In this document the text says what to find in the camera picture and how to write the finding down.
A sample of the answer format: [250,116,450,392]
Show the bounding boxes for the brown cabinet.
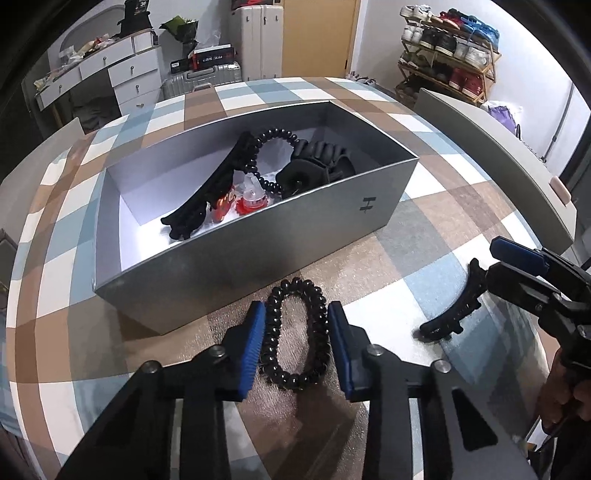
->
[0,228,19,292]

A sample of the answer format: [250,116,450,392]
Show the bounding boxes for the checked blanket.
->
[0,76,557,480]

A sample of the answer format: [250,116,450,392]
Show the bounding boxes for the clear and red hair clip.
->
[235,174,269,216]

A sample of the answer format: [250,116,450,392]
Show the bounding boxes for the grey cardboard box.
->
[93,100,420,335]

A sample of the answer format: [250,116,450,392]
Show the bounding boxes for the short grey padded panel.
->
[0,117,86,191]

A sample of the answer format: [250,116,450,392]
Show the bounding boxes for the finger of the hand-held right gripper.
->
[485,261,574,334]
[489,235,591,288]

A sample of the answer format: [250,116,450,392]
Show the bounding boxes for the wooden door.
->
[281,0,362,80]

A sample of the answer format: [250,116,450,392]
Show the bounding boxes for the long grey padded panel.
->
[413,88,579,256]

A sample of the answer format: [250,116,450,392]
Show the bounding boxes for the rows of shoes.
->
[399,4,500,100]

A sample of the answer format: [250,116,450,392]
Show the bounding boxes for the silver suitcase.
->
[161,65,243,100]

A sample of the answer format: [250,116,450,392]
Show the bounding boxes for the white dresser with drawers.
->
[34,34,165,116]

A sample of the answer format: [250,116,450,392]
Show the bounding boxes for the person's right hand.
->
[537,354,591,430]

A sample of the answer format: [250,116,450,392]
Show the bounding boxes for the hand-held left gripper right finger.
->
[328,301,539,480]

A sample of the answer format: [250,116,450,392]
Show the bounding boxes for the long black hair clip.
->
[161,131,260,241]
[419,258,489,343]

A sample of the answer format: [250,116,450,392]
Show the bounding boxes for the black hair claw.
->
[276,140,356,200]

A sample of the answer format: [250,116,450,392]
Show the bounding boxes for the black spiral hair tie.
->
[259,277,331,392]
[248,127,302,195]

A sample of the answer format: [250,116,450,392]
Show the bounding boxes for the black bag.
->
[117,0,154,36]

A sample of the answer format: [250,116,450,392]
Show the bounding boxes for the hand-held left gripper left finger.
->
[55,300,267,480]

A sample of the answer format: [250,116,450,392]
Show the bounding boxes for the person's right forearm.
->
[549,408,591,480]

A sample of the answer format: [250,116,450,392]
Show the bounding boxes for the red translucent hair clip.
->
[212,191,239,223]

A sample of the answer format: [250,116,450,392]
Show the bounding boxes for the wooden shoe rack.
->
[394,6,502,108]

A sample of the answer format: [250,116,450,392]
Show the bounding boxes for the grey pole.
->
[542,85,576,163]

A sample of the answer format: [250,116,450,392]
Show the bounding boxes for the wrapped flower bouquet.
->
[159,16,199,63]

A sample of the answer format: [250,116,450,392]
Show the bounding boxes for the beige suitcase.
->
[229,4,283,81]

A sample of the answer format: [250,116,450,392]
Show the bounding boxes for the purple bag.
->
[482,104,523,140]

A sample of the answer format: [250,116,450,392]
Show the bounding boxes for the black and red box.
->
[170,44,236,75]

